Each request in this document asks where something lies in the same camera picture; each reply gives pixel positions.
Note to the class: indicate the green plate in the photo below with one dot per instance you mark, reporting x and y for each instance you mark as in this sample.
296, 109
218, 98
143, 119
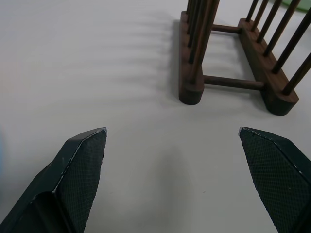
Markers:
295, 4

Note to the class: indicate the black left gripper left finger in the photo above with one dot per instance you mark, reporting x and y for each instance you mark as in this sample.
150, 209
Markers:
73, 174

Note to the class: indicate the dark wooden dish rack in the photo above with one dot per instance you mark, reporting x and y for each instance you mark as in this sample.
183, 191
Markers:
245, 48

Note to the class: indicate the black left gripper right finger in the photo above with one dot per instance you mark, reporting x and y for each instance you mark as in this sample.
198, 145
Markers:
274, 165

